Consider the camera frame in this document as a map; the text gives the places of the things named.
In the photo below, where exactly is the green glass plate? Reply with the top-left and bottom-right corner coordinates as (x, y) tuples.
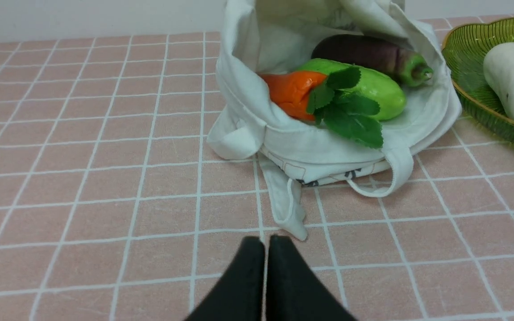
(441, 17), (514, 145)

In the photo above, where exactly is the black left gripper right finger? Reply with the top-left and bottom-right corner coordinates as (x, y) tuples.
(266, 235), (355, 321)

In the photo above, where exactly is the purple eggplant green stem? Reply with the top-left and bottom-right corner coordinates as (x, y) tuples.
(311, 34), (434, 87)

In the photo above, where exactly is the orange carrot with leaves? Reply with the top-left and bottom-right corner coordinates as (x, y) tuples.
(260, 67), (384, 149)

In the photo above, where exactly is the white cloth bag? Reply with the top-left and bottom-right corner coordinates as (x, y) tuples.
(207, 0), (462, 240)

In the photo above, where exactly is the green cucumber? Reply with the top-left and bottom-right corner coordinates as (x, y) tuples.
(296, 58), (406, 121)

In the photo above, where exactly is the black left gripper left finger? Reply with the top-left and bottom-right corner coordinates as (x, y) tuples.
(186, 236), (265, 321)

